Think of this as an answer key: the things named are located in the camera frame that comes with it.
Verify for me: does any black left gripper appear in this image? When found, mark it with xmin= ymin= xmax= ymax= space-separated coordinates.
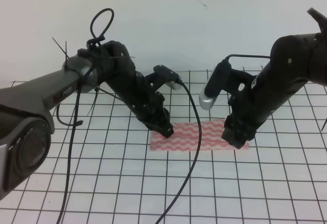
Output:
xmin=102 ymin=41 xmax=174 ymax=138

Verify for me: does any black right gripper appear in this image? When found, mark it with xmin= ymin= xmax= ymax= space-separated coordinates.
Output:
xmin=222 ymin=34 xmax=319 ymax=149

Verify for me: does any pink wavy striped towel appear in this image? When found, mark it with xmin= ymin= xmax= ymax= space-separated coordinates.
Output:
xmin=150 ymin=119 xmax=236 ymax=152

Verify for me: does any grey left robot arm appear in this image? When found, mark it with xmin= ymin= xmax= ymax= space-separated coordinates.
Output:
xmin=1 ymin=41 xmax=179 ymax=197

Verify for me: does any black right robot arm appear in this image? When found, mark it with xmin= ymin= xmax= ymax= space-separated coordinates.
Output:
xmin=222 ymin=8 xmax=326 ymax=149

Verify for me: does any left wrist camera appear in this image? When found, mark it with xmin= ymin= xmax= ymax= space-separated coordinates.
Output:
xmin=145 ymin=65 xmax=182 ymax=91

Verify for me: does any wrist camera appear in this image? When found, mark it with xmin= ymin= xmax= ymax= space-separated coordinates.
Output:
xmin=145 ymin=65 xmax=182 ymax=91
xmin=199 ymin=60 xmax=254 ymax=110

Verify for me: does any black left camera cable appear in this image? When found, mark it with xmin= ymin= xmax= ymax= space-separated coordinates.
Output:
xmin=154 ymin=79 xmax=203 ymax=224

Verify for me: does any black camera cable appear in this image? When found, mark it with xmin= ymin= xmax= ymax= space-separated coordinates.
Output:
xmin=226 ymin=53 xmax=271 ymax=63
xmin=154 ymin=79 xmax=203 ymax=224

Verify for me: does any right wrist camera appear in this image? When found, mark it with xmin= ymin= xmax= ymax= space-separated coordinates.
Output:
xmin=199 ymin=60 xmax=254 ymax=110

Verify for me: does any black right camera cable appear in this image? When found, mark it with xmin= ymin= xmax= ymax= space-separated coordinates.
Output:
xmin=226 ymin=53 xmax=271 ymax=63

